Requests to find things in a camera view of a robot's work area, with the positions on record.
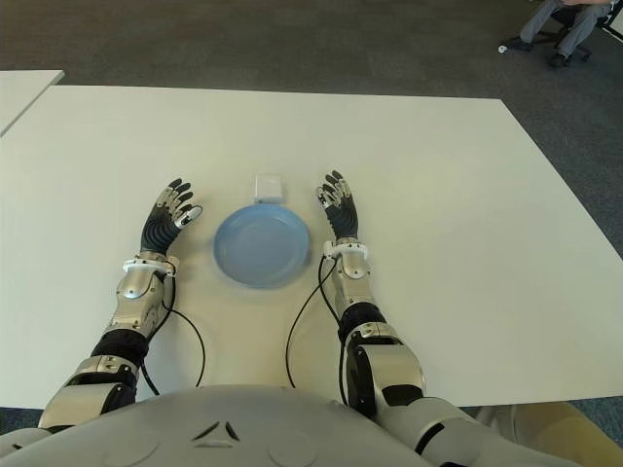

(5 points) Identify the seated person in grey trousers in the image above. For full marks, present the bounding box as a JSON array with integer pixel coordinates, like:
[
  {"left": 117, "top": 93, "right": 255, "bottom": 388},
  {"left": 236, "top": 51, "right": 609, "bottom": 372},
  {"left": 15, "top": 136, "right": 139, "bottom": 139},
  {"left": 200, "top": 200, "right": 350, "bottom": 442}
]
[{"left": 518, "top": 0, "right": 623, "bottom": 67}]

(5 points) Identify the grey robot torso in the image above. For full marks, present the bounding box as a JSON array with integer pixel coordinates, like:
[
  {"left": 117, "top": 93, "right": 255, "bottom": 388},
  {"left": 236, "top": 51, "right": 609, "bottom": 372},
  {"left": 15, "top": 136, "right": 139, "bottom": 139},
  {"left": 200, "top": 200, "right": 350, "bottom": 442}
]
[{"left": 0, "top": 383, "right": 429, "bottom": 467}]

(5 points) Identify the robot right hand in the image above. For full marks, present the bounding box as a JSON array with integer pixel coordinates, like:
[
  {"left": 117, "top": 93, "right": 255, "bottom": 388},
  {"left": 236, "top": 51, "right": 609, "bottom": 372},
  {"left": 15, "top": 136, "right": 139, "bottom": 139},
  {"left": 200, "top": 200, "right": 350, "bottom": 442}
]
[{"left": 314, "top": 169, "right": 362, "bottom": 242}]

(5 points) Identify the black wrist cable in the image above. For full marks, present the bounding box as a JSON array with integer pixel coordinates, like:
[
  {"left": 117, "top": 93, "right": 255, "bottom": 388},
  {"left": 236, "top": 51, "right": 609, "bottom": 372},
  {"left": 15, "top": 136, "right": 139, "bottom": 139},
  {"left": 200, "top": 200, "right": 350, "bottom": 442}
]
[
  {"left": 285, "top": 255, "right": 349, "bottom": 405},
  {"left": 140, "top": 265, "right": 205, "bottom": 396}
]

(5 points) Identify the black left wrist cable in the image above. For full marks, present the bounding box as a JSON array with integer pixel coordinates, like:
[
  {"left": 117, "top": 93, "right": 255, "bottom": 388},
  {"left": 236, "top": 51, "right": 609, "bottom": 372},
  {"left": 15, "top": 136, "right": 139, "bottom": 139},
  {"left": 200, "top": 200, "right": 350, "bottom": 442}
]
[{"left": 140, "top": 265, "right": 205, "bottom": 396}]

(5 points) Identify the white charger block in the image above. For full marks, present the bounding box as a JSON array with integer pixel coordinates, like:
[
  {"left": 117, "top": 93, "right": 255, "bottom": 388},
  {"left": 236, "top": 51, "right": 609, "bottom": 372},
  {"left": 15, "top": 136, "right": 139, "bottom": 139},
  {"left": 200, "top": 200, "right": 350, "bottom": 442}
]
[{"left": 253, "top": 173, "right": 286, "bottom": 205}]

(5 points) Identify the white side table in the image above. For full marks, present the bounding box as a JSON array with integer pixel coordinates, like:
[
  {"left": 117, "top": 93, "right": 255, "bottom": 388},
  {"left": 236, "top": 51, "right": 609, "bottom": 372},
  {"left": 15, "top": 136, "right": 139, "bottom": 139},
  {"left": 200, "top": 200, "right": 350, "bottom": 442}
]
[{"left": 0, "top": 70, "right": 65, "bottom": 137}]

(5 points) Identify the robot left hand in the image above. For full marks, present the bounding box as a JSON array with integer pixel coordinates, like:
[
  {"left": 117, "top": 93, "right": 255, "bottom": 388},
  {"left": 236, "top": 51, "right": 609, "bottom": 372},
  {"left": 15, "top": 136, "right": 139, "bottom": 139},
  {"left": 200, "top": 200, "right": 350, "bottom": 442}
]
[{"left": 139, "top": 177, "right": 203, "bottom": 254}]

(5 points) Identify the blue round plate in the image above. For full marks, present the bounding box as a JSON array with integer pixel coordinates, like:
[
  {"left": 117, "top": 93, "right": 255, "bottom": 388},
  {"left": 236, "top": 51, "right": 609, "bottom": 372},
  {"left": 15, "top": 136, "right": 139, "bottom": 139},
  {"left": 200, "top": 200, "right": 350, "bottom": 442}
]
[{"left": 212, "top": 203, "right": 312, "bottom": 292}]

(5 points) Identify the black office chair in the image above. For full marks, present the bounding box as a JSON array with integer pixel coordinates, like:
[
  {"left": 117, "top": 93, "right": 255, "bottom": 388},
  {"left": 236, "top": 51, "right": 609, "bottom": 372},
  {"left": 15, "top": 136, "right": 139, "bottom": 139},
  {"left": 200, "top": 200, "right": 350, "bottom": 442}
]
[{"left": 528, "top": 7, "right": 593, "bottom": 62}]

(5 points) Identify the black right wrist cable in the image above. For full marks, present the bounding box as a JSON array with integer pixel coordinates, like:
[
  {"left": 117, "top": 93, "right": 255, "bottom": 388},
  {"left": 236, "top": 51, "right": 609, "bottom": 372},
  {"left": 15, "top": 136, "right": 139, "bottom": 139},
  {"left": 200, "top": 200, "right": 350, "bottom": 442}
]
[{"left": 285, "top": 255, "right": 349, "bottom": 405}]

